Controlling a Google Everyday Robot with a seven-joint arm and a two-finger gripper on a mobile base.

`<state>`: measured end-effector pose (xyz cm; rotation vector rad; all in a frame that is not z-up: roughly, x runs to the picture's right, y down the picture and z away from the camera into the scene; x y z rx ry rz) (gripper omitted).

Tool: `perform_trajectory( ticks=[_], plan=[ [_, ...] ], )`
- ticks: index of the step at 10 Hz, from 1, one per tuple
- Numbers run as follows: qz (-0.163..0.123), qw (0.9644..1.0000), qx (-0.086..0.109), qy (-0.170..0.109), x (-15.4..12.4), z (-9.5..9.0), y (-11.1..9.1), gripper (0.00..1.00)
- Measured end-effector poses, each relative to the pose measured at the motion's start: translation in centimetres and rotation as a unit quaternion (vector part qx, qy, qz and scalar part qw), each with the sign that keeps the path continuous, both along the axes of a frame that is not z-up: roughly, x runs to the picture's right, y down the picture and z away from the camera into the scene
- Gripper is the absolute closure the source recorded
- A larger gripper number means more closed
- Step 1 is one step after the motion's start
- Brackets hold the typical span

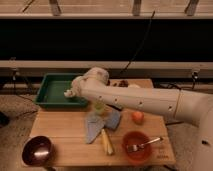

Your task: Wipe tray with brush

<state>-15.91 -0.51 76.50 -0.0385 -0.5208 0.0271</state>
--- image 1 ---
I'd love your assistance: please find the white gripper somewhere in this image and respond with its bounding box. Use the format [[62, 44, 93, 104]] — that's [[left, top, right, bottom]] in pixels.
[[71, 76, 88, 97]]

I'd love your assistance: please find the white brush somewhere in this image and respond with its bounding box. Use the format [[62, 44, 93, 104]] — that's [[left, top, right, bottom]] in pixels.
[[64, 90, 76, 98]]

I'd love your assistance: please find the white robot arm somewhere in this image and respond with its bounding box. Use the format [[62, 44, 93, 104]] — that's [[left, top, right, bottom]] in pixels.
[[71, 67, 213, 171]]

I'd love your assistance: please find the green plastic tray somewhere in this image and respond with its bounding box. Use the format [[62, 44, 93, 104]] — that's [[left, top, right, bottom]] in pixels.
[[35, 73, 88, 109]]

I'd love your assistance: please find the dark brown item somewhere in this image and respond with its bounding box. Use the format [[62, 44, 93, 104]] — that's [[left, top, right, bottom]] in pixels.
[[112, 80, 129, 87]]

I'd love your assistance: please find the blue cloth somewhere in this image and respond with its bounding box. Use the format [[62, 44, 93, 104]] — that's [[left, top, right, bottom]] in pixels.
[[85, 110, 121, 144]]

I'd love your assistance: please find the orange fruit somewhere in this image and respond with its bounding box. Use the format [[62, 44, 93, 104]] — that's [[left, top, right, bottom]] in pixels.
[[131, 111, 144, 125]]

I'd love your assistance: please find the metal fork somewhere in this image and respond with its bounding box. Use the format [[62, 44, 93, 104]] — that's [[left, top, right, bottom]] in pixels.
[[126, 137, 163, 153]]

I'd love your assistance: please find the orange plastic bowl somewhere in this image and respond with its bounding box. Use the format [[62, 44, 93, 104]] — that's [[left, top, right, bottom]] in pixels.
[[122, 131, 152, 166]]

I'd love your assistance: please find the dark purple bowl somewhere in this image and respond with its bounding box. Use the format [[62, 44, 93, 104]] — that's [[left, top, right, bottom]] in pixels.
[[22, 136, 53, 166]]

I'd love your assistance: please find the black cable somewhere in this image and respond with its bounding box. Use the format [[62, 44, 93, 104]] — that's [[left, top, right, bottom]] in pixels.
[[118, 9, 157, 76]]

